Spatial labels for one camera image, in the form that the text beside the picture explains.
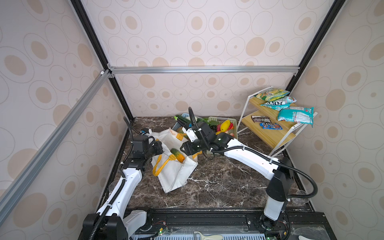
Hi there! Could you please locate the orange mango fruit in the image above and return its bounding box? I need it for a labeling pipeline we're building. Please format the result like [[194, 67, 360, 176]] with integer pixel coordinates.
[[171, 148, 185, 163]]

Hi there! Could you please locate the white canvas grocery bag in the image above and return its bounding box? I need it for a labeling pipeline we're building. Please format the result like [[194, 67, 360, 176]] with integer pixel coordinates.
[[149, 129, 199, 193]]

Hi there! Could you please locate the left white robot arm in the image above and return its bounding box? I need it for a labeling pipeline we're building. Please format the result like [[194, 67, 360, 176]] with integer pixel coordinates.
[[82, 139, 164, 240]]

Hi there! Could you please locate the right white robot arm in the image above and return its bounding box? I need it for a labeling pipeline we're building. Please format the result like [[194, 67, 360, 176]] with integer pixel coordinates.
[[181, 138, 318, 222]]

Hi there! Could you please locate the yellow green snack bag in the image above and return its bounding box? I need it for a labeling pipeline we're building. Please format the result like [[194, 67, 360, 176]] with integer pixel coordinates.
[[256, 88, 290, 102]]

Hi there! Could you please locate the white teal snack bag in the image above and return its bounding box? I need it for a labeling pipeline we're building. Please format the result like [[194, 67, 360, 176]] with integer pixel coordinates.
[[261, 96, 297, 111]]

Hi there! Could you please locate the light blue plastic basket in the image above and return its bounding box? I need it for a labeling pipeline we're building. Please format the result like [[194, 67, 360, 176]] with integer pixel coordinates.
[[172, 113, 192, 133]]

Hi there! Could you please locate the long green cucumber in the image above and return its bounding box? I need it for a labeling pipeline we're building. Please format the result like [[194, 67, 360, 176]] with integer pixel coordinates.
[[174, 115, 191, 124]]

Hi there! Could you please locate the green leafy vegetable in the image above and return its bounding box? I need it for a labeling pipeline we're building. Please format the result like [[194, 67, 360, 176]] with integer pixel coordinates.
[[197, 118, 219, 126]]

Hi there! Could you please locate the yellow papaya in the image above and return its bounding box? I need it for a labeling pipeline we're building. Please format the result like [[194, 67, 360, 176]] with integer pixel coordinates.
[[220, 120, 232, 132]]

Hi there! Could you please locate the pale green plastic basket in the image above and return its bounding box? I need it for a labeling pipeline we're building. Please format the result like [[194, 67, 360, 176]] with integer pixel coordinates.
[[209, 117, 238, 139]]

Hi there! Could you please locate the wooden two tier shelf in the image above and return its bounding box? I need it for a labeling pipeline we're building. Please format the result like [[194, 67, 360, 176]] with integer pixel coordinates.
[[237, 86, 307, 157]]

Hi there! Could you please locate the dark candy packet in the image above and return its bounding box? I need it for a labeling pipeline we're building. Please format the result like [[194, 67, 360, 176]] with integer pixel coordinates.
[[252, 116, 271, 123]]

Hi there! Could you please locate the blue candy packet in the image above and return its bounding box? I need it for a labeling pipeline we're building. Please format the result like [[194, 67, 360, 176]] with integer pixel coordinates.
[[260, 123, 283, 131]]

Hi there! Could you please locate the clear plastic cup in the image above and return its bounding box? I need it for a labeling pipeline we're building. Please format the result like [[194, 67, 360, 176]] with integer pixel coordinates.
[[292, 198, 309, 206]]

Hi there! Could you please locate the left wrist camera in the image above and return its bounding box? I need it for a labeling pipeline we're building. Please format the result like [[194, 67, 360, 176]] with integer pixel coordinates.
[[129, 135, 156, 160]]

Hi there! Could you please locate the horizontal aluminium frame bar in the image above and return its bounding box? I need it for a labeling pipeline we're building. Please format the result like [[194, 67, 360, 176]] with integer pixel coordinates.
[[110, 66, 300, 75]]

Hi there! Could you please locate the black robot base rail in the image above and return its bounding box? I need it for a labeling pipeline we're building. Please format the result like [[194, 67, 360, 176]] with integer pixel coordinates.
[[131, 207, 336, 240]]

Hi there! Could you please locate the black corner frame post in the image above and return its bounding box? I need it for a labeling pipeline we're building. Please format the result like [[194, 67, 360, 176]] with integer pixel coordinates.
[[70, 0, 135, 122]]

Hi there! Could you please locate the left aluminium frame bar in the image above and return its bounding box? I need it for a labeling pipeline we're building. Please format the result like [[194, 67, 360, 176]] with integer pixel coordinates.
[[1, 69, 112, 225]]

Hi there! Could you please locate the black right corner post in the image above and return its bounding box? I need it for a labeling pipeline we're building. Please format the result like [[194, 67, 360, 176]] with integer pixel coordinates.
[[286, 0, 348, 92]]

